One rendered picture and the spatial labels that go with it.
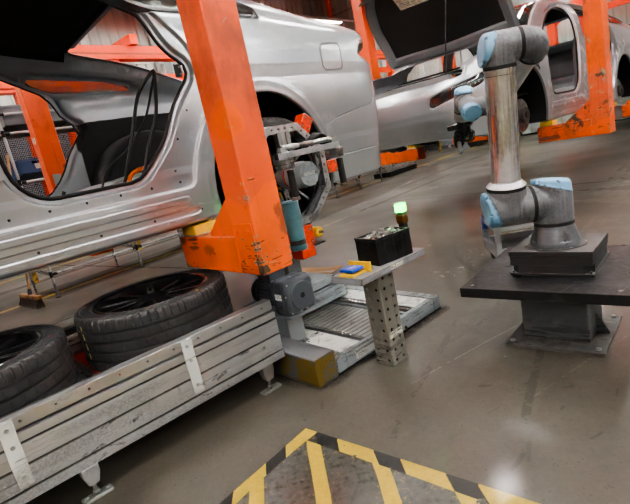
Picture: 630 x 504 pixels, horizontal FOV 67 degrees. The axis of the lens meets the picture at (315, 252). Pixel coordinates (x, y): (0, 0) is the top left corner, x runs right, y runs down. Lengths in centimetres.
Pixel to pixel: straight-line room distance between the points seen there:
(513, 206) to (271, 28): 159
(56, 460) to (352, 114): 235
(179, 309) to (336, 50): 186
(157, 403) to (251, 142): 103
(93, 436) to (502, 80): 188
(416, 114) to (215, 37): 314
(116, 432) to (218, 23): 149
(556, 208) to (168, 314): 157
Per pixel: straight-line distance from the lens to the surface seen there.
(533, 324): 220
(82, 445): 183
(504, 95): 196
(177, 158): 236
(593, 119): 550
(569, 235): 211
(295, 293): 222
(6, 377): 184
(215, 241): 217
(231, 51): 196
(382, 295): 201
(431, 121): 475
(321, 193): 270
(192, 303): 198
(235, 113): 190
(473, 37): 573
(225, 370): 198
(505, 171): 200
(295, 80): 282
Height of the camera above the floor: 98
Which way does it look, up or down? 12 degrees down
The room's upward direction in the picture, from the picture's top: 12 degrees counter-clockwise
